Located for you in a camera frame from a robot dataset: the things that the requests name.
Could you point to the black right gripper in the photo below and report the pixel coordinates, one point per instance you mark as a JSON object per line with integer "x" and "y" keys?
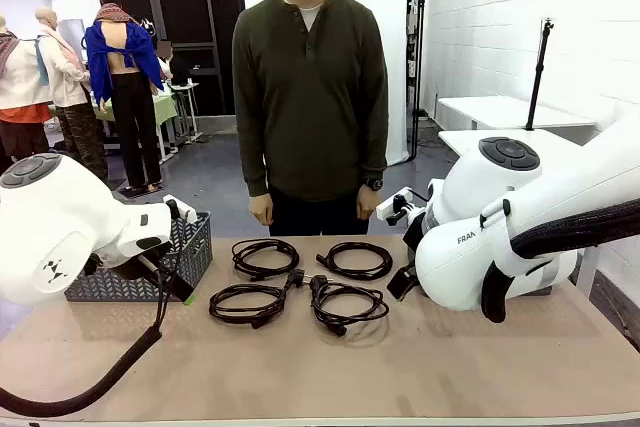
{"x": 414, "y": 242}

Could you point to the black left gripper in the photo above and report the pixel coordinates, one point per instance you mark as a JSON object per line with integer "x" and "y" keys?
{"x": 145, "y": 269}

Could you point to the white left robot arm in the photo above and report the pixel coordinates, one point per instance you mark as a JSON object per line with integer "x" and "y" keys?
{"x": 50, "y": 217}

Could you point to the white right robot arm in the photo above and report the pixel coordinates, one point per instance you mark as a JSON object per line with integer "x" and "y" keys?
{"x": 450, "y": 257}

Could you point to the person's right forearm green sleeve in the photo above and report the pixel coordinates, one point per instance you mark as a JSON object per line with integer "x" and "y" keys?
{"x": 254, "y": 157}

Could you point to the person's left forearm green sleeve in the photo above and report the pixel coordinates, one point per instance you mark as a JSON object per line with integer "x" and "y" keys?
{"x": 374, "y": 147}

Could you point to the person's left hand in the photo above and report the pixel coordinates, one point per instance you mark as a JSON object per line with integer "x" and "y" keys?
{"x": 369, "y": 203}

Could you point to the person's right hand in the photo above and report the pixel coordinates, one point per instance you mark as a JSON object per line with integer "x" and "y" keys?
{"x": 261, "y": 209}

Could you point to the black wristwatch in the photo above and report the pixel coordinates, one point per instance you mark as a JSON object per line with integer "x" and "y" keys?
{"x": 374, "y": 184}

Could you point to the table with green cloth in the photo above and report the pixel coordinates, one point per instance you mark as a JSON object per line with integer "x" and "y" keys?
{"x": 167, "y": 107}

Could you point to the mannequin in blue top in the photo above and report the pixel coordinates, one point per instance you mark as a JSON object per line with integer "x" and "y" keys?
{"x": 127, "y": 112}

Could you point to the person in green henley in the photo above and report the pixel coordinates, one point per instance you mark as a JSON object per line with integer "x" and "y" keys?
{"x": 310, "y": 107}

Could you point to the small white desk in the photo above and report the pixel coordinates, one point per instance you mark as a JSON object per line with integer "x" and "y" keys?
{"x": 186, "y": 86}

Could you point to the seated background person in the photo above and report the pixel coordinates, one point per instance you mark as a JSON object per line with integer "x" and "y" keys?
{"x": 165, "y": 64}

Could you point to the mannequin with pink scarf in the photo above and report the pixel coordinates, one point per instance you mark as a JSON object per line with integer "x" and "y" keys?
{"x": 65, "y": 77}

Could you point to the black mesh partition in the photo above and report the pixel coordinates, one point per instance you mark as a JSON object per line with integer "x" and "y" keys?
{"x": 185, "y": 2}

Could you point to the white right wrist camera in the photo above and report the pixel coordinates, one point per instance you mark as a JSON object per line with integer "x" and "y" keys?
{"x": 395, "y": 204}

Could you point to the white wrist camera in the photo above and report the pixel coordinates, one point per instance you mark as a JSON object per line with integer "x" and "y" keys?
{"x": 184, "y": 209}
{"x": 395, "y": 204}

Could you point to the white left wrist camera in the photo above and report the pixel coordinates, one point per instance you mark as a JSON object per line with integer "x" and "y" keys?
{"x": 184, "y": 209}

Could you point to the black camera tripod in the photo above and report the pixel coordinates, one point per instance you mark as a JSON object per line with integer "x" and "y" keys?
{"x": 540, "y": 72}

